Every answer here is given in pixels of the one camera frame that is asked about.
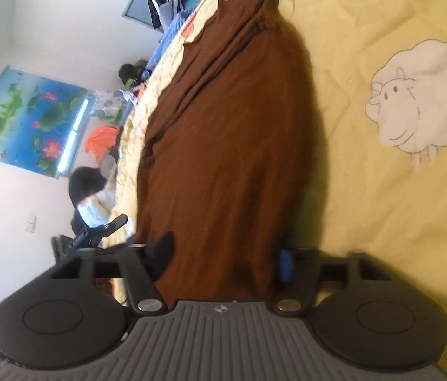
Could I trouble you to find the grey flat panel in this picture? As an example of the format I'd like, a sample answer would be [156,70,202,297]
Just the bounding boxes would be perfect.
[123,0,156,29]

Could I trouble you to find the black fuzzy cloth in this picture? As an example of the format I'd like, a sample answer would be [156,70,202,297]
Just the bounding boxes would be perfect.
[69,167,107,211]

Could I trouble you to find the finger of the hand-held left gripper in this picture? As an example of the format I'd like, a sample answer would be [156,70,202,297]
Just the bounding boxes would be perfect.
[72,213,129,249]

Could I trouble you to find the white knitted cloth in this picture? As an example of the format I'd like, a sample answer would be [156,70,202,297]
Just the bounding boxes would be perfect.
[77,186,116,228]

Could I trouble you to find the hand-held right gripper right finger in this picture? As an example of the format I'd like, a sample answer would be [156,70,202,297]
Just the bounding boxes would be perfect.
[273,248,385,314]

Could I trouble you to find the yellow printed blanket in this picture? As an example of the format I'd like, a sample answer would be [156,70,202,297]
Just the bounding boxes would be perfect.
[110,0,447,370]

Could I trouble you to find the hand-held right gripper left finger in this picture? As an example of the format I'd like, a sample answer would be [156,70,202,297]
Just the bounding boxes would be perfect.
[51,231,175,316]

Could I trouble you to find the dark green cloth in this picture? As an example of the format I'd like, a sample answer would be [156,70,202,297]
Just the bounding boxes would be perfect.
[118,59,149,88]

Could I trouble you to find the orange cloth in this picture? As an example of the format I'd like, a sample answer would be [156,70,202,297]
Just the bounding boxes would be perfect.
[84,125,122,164]

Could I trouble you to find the lotus pond wall poster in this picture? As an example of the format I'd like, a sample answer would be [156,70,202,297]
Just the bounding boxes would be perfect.
[0,65,89,179]

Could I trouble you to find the brown knitted garment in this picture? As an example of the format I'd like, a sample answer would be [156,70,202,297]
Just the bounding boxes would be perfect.
[135,0,327,302]

